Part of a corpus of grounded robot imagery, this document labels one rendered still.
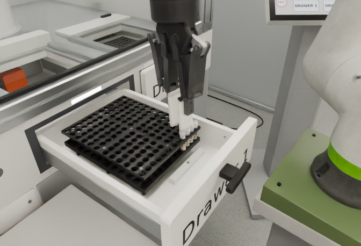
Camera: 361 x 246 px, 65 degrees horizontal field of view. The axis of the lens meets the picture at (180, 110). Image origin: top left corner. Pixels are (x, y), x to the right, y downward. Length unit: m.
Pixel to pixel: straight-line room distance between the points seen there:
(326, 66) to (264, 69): 1.63
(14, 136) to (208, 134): 0.38
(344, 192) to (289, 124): 0.91
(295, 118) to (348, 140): 0.93
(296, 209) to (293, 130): 0.96
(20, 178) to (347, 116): 0.63
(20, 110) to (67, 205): 0.22
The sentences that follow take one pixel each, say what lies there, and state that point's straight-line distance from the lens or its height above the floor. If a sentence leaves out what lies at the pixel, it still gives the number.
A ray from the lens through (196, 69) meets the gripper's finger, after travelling 0.45.
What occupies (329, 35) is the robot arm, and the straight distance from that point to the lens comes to 0.66.
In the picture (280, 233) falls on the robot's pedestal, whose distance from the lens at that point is 0.75.
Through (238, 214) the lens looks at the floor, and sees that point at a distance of 1.58.
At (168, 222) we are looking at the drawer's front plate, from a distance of 0.39.
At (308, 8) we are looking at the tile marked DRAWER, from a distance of 1.19.
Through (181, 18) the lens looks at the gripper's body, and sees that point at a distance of 0.43.
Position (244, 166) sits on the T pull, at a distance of 0.49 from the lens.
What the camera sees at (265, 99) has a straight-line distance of 2.35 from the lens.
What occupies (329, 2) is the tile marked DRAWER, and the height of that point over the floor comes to 1.01.
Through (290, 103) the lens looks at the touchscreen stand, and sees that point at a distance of 1.44.
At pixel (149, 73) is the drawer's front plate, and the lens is 0.76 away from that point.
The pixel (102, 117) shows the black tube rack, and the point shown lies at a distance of 0.64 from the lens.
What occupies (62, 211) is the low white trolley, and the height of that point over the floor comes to 0.76.
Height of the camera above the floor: 1.25
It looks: 33 degrees down
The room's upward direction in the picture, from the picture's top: straight up
